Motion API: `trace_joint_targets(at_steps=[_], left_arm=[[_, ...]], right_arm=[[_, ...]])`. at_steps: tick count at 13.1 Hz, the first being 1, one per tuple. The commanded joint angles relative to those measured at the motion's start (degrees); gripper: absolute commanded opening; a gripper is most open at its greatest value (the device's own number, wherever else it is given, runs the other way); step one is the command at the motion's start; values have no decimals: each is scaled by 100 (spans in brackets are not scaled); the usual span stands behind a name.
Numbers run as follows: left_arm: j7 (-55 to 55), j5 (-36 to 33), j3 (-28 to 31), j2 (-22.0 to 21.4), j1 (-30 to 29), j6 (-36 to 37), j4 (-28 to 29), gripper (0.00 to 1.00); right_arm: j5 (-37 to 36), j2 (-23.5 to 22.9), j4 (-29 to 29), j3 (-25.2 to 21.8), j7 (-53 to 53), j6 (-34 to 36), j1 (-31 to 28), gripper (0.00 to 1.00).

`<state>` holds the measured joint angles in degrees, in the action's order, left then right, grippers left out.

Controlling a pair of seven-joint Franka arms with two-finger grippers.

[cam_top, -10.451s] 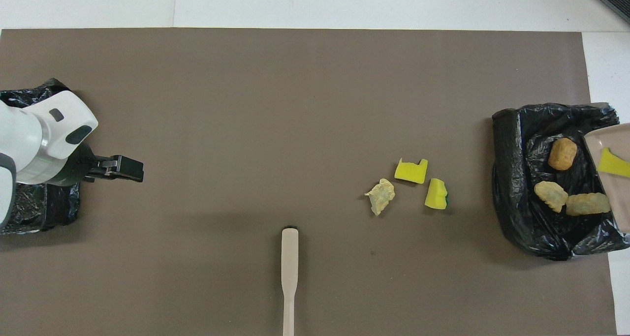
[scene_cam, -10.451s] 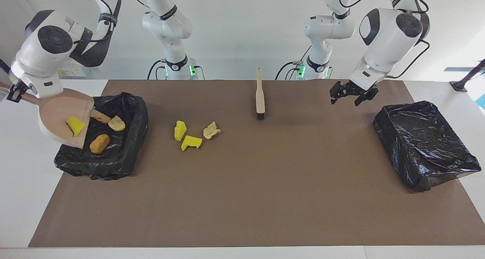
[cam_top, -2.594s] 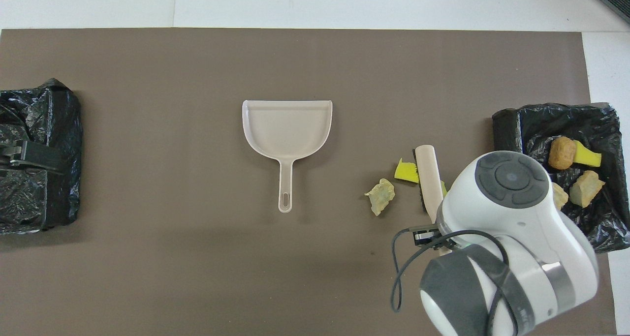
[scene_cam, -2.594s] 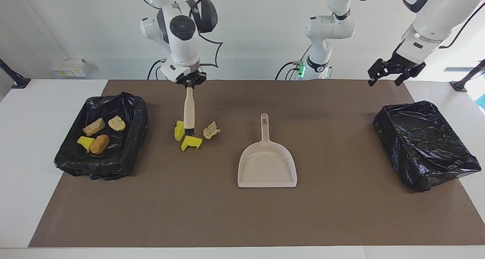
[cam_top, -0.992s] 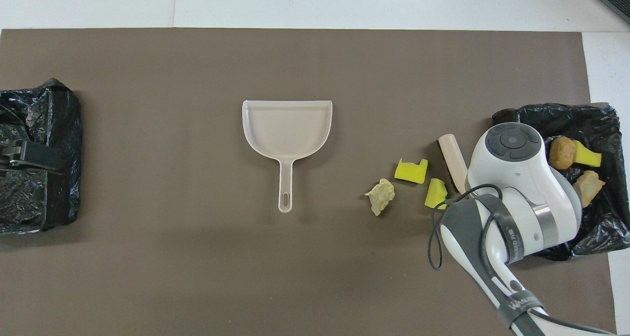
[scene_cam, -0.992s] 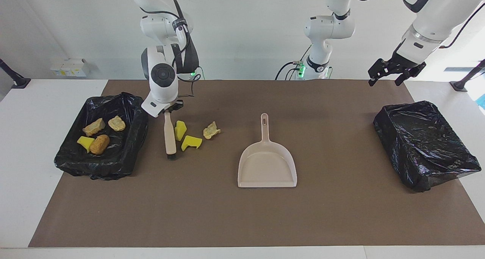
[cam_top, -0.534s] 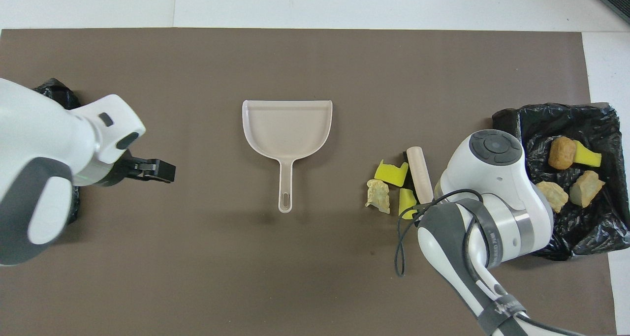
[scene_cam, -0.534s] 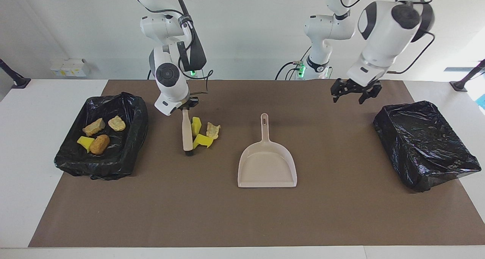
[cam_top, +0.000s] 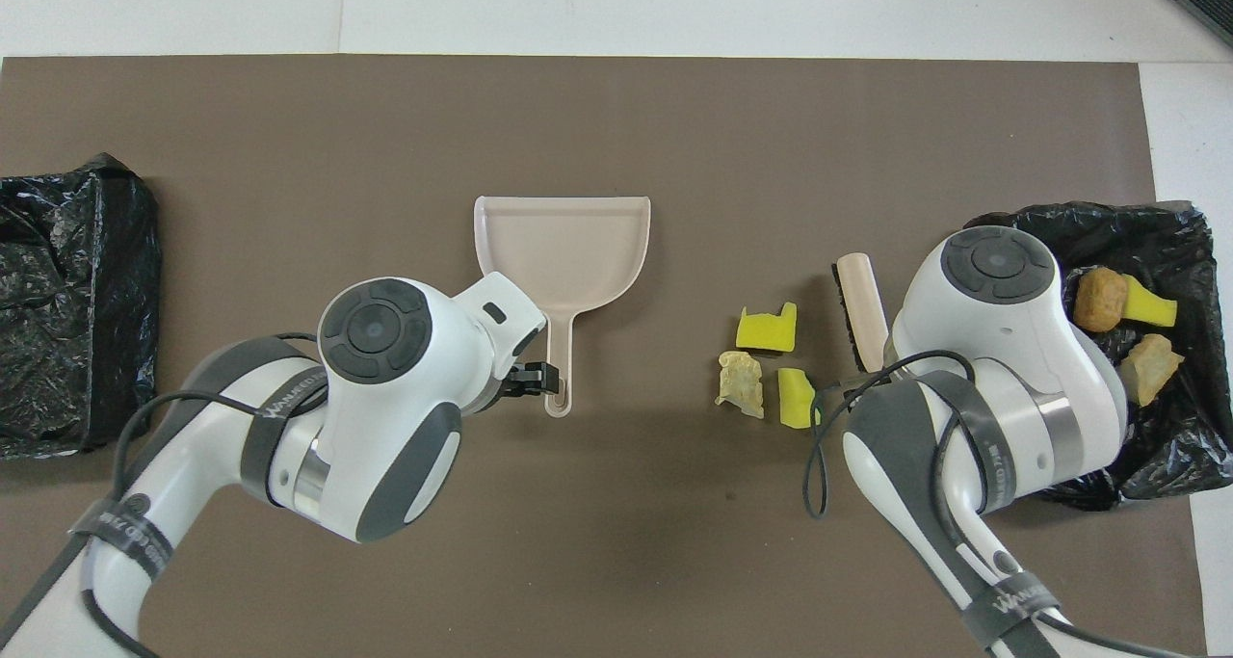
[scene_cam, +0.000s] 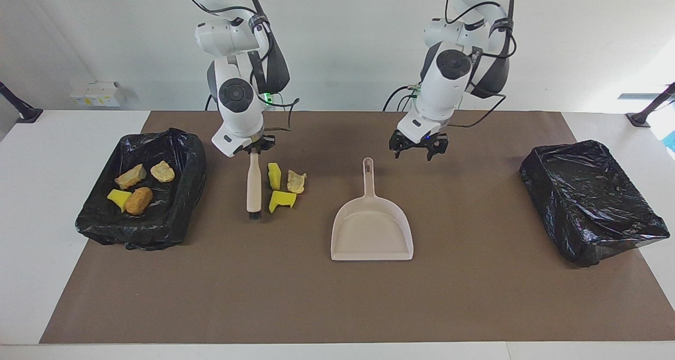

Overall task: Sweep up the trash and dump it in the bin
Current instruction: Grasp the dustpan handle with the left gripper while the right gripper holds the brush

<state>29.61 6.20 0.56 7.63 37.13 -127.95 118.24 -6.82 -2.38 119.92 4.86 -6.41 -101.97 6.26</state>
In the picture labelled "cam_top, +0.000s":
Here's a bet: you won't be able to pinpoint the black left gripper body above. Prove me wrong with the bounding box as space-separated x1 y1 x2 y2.
486 357 526 413

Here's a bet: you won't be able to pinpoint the beige plastic dustpan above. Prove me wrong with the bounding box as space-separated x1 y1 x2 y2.
473 195 652 417

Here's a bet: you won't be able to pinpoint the beige paper scrap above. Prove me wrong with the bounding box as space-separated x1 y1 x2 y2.
714 351 766 420

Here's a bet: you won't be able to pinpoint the notched yellow sponge piece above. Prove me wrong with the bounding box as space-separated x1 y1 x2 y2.
736 302 799 354

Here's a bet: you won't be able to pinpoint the yellow sponge wedge green backing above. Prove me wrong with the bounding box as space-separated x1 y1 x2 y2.
776 368 823 431

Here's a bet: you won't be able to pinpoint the beige hand brush black bristles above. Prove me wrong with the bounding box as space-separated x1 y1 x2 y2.
832 252 892 375

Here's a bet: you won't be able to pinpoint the brown potato-shaped bread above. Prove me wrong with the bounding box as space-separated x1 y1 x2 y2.
1073 267 1129 333

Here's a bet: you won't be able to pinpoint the plain yellow sponge wedge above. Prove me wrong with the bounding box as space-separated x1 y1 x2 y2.
1120 274 1179 329

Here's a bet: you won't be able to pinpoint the bin with black bag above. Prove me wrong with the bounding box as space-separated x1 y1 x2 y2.
0 152 163 461
961 200 1233 512

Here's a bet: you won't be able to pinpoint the brown paper table mat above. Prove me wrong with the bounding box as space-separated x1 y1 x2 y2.
0 56 1207 658

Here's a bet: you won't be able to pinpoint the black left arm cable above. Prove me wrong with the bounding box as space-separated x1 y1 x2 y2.
0 330 328 658

